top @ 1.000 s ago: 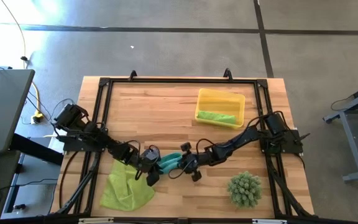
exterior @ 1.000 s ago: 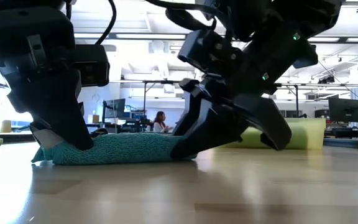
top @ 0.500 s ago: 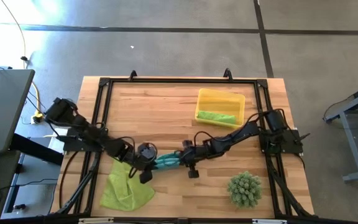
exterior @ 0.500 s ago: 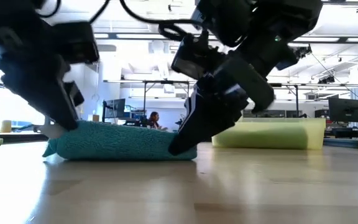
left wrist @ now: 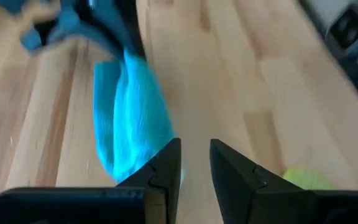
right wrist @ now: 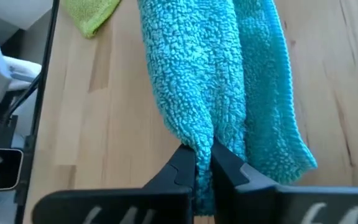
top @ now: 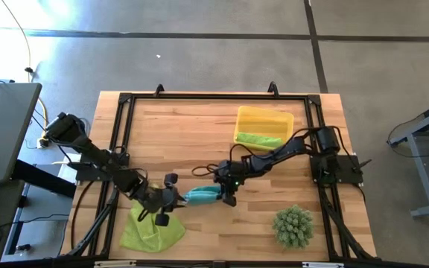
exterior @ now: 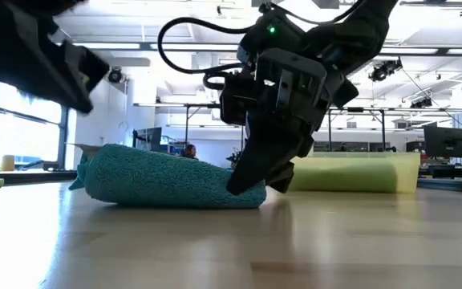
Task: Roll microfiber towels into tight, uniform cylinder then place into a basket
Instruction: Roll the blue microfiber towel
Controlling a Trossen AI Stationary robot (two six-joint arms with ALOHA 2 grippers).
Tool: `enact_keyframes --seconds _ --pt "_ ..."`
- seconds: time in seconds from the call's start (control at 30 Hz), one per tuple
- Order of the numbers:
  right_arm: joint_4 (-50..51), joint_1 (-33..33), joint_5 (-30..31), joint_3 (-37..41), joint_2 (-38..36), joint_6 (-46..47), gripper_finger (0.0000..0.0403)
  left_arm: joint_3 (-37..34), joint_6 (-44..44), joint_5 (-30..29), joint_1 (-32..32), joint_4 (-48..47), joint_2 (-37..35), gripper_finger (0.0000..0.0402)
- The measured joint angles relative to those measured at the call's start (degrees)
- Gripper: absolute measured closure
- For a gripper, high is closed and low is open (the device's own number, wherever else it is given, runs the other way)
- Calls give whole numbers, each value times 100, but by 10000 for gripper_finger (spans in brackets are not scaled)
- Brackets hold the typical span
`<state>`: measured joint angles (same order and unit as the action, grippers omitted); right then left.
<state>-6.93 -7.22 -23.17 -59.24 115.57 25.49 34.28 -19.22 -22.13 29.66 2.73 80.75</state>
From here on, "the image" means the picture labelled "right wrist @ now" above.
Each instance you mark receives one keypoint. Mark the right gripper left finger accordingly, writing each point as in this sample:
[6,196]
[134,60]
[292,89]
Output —
[120,205]

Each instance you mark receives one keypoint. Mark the lime yellow microfiber towel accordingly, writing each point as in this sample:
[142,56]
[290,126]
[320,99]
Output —
[89,15]

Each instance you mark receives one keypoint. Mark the black table frame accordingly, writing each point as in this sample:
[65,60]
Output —
[47,46]

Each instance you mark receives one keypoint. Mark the teal microfiber towel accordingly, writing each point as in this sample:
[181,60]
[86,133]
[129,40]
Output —
[197,77]

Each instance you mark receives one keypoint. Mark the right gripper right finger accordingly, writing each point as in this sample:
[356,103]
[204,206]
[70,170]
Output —
[259,202]

